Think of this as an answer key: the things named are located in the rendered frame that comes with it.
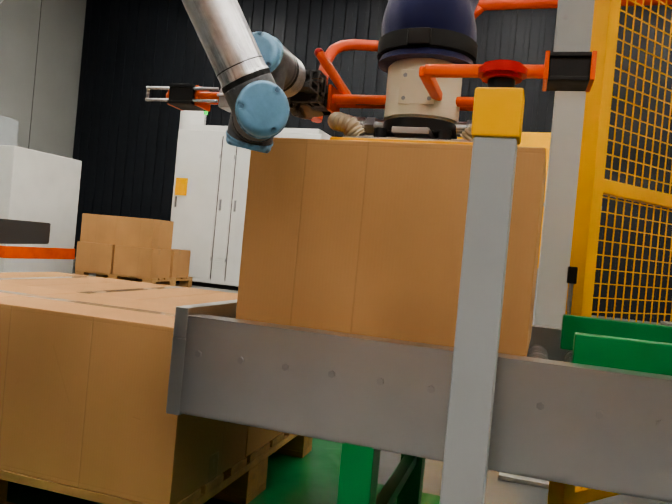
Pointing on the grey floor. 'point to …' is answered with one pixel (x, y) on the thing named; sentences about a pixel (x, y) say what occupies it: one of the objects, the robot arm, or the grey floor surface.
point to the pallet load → (131, 250)
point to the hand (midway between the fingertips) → (308, 100)
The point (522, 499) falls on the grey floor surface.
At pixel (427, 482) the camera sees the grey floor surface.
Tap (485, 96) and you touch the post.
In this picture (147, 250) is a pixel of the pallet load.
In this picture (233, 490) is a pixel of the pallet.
